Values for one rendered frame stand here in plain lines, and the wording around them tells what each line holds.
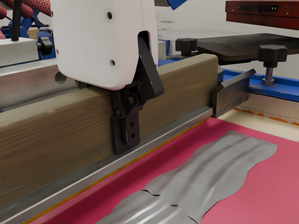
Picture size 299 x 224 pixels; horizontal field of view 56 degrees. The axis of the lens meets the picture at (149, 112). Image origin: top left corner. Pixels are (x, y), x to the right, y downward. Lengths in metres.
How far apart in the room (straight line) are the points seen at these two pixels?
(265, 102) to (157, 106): 0.21
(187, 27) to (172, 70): 2.37
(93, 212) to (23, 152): 0.09
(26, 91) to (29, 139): 0.25
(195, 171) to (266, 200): 0.08
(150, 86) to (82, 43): 0.07
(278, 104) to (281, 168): 0.14
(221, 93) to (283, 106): 0.11
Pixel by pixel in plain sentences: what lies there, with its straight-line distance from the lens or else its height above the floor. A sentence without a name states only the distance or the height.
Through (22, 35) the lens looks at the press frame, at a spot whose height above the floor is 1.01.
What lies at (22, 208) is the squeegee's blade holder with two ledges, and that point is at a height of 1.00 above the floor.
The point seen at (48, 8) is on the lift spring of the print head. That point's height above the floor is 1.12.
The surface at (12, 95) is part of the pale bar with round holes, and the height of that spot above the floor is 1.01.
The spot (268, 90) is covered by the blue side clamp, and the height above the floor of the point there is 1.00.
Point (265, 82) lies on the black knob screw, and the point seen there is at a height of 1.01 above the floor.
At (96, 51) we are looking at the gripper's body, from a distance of 0.23.
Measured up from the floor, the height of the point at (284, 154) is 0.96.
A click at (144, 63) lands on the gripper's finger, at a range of 0.23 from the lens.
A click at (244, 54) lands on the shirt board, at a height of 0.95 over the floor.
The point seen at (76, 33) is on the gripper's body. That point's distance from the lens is 0.25.
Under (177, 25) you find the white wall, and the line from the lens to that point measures 2.76.
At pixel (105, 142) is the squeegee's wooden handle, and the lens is 0.27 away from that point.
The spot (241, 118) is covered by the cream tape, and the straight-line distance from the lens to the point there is 0.46.
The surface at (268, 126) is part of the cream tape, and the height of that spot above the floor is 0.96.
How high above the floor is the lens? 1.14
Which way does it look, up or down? 22 degrees down
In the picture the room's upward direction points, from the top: 2 degrees counter-clockwise
